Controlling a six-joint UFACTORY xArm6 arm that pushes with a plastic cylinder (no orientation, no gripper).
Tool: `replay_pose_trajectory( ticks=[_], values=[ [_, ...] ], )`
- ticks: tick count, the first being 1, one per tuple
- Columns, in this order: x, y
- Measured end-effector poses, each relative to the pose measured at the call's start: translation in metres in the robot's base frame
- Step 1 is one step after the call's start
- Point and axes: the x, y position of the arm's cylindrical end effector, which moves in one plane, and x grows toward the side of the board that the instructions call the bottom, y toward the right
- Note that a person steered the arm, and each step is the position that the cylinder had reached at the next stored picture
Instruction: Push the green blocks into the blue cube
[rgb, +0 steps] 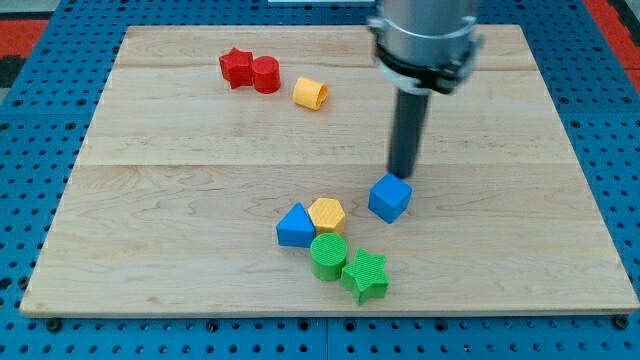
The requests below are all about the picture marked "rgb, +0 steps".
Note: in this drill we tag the yellow cylinder block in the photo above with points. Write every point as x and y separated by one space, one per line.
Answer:
309 93

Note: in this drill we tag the light wooden board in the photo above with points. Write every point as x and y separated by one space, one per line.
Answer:
172 205

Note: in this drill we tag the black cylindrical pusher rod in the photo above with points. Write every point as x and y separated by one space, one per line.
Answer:
409 118

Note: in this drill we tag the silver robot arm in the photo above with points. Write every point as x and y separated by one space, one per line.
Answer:
422 46

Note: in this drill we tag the red star block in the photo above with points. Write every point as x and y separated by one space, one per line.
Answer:
236 67

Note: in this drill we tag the blue cube block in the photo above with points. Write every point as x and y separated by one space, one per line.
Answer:
389 197

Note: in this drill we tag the yellow hexagon block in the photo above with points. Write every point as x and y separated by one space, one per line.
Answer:
327 215

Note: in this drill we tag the blue triangle block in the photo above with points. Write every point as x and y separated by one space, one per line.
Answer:
295 229

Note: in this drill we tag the green star block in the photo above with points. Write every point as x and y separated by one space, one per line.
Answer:
365 276

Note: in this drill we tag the red cylinder block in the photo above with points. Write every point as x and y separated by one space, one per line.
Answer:
266 74

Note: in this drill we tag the green cylinder block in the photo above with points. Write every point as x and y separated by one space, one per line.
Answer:
328 253

